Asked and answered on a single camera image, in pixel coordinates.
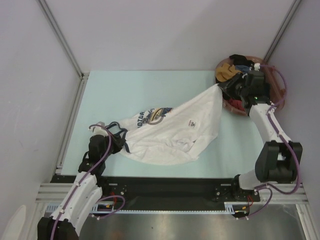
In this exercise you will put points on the white graphic tank top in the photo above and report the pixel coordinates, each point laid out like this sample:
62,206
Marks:
173,135

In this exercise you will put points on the pink plastic laundry basket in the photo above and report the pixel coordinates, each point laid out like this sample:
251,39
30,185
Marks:
277,89

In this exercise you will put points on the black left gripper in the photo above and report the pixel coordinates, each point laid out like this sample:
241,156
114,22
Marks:
118,143

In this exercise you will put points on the mustard yellow garment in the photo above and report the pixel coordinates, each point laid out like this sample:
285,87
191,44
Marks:
225,72

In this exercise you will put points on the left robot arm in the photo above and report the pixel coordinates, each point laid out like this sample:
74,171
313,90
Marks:
88,188

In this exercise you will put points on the white cable duct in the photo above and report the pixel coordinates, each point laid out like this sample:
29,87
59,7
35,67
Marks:
218,208

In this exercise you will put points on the red garment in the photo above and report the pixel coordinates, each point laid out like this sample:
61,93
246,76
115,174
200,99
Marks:
237,104

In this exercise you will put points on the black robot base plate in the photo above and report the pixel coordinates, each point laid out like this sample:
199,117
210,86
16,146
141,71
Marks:
179,192

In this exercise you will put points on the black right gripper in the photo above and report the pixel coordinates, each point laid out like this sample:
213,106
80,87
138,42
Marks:
227,86

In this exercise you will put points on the black garment pile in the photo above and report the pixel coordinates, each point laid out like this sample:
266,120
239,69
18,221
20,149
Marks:
237,59

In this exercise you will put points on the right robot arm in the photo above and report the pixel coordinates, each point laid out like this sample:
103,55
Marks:
278,164

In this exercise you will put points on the aluminium frame rail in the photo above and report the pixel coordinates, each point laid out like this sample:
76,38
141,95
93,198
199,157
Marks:
55,192

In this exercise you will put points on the light blue table mat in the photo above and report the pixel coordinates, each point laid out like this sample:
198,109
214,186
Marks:
116,95

